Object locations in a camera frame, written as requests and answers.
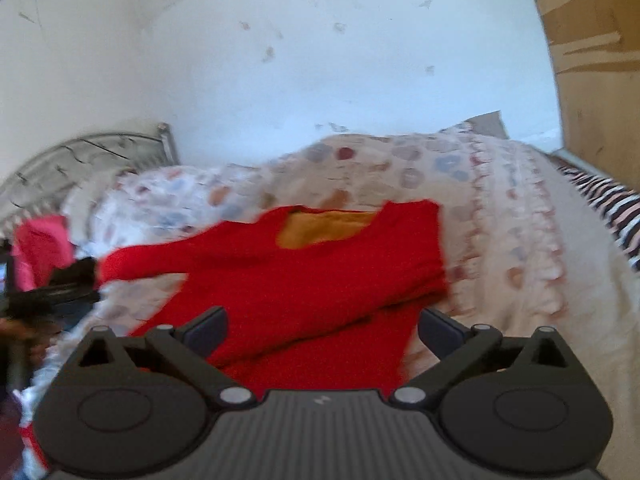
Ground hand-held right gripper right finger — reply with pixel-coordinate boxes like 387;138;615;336
387;307;576;408

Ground mustard yellow cloth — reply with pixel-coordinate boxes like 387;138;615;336
276;210;377;251

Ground grey pillow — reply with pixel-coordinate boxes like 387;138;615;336
462;110;510;140

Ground metal bed headboard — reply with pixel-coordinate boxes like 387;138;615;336
0;121;180;233

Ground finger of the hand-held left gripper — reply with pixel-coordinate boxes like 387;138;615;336
47;257;102;306

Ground bright pink cloth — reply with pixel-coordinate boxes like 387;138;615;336
12;214;77;292

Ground striped bed sheet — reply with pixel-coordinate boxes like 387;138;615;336
552;157;640;272

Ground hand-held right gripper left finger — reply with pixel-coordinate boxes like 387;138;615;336
75;306;257;408

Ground patterned beige quilt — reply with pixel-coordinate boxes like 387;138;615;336
10;125;640;480

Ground red knit sweater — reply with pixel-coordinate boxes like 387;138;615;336
95;200;449;401

